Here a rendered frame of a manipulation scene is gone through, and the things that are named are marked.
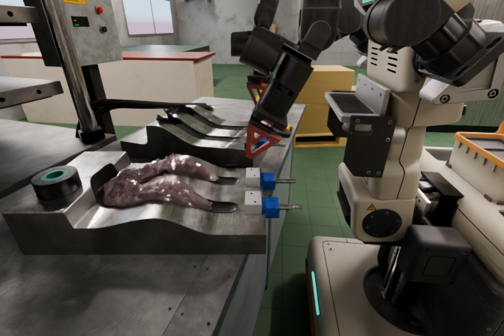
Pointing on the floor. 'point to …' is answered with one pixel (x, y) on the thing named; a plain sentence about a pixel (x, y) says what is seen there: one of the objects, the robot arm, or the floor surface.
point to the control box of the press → (76, 21)
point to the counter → (122, 84)
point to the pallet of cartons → (324, 76)
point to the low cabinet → (166, 48)
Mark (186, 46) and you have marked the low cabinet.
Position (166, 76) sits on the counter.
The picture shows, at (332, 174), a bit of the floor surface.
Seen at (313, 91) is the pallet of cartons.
